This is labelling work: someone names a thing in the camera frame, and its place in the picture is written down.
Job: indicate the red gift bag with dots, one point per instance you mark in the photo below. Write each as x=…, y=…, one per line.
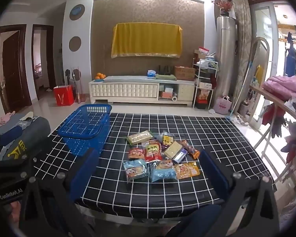
x=64, y=96

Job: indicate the pink cloth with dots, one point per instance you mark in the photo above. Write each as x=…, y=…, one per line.
x=5, y=118

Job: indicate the purple chips packet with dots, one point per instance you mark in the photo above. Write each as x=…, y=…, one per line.
x=168, y=139

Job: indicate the cream cloth piece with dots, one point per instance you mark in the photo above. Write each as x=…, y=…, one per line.
x=28, y=115

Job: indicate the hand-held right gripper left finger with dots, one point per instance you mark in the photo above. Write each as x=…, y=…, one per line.
x=86, y=170

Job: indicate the blue mop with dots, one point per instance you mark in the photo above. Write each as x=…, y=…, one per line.
x=236, y=101

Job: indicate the white TV cabinet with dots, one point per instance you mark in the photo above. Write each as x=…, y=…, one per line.
x=123, y=90

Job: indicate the beige green-edged snack packet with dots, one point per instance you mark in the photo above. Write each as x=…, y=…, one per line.
x=139, y=137

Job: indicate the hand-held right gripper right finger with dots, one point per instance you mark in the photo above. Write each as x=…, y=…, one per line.
x=213, y=172

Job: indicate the purple snack bar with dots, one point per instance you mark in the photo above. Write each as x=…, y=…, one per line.
x=180, y=156

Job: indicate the glass balcony door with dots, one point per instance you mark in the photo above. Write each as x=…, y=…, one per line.
x=264, y=24

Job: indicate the broom with red dustpan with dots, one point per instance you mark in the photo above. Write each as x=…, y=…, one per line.
x=79, y=96

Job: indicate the round wall disc blue centre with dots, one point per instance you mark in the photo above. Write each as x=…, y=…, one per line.
x=77, y=11

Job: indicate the yellow cloth cover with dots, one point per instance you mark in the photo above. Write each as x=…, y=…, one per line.
x=148, y=39

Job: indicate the black checked tablecloth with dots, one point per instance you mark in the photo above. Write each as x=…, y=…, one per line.
x=224, y=138

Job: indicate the grey cloth yellow print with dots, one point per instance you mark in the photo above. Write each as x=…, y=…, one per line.
x=37, y=130

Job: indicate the small red snack packet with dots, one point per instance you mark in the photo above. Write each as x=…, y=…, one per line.
x=136, y=153

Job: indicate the red packet yellow label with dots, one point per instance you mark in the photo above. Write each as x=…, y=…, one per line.
x=153, y=150

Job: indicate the pink blanket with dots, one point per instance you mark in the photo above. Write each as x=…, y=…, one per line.
x=281, y=86

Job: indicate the red hanging garment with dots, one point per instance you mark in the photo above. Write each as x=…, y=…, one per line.
x=271, y=116

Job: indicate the silver standing air conditioner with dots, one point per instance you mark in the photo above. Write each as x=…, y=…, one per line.
x=227, y=54

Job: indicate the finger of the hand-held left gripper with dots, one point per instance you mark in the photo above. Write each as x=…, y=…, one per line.
x=12, y=165

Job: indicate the blue hanging dress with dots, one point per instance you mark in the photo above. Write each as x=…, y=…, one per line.
x=289, y=59

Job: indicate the orange flat box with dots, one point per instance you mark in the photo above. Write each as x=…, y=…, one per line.
x=165, y=95

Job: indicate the light blue snack packet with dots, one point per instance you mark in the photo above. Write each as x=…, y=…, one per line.
x=135, y=170

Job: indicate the orange brown snack bar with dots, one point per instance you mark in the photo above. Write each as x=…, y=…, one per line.
x=191, y=149

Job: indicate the white paper roll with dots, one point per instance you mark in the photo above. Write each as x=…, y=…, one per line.
x=174, y=99

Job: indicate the cardboard box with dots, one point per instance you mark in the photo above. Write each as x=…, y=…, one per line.
x=184, y=72

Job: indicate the dark wooden door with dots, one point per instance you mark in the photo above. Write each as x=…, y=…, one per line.
x=13, y=71

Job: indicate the blue tissue box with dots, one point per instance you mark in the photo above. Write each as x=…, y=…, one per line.
x=151, y=74

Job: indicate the orange snack packet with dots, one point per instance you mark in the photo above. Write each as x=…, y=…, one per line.
x=187, y=169

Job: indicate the light blue bear packet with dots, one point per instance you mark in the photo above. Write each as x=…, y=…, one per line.
x=162, y=171

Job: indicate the red flower vase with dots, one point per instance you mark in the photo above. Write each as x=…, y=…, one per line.
x=224, y=5

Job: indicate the green folded cloth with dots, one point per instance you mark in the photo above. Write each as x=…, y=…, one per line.
x=165, y=77

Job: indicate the dark wooden doorway frame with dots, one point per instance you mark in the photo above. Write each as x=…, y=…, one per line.
x=33, y=61

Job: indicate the clear soda cracker packet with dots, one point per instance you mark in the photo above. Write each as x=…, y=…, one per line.
x=173, y=150

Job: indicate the wooden folding rack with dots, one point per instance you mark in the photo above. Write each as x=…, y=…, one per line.
x=268, y=96

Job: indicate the arched standing mirror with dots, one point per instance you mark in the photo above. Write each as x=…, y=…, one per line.
x=266, y=44

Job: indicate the blue plastic basket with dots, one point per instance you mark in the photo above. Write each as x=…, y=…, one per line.
x=64, y=131

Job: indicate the rolled patterned mattress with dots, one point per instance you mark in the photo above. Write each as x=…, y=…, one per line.
x=243, y=42

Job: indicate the round brown wall disc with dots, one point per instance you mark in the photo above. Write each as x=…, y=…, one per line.
x=75, y=43

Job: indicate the pile of oranges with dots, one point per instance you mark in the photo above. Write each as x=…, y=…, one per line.
x=100, y=76

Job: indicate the black router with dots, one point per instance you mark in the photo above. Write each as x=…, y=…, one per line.
x=165, y=70

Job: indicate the pink tote bag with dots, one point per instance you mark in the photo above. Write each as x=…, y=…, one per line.
x=223, y=106

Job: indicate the white shelf rack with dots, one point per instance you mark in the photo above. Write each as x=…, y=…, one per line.
x=204, y=84

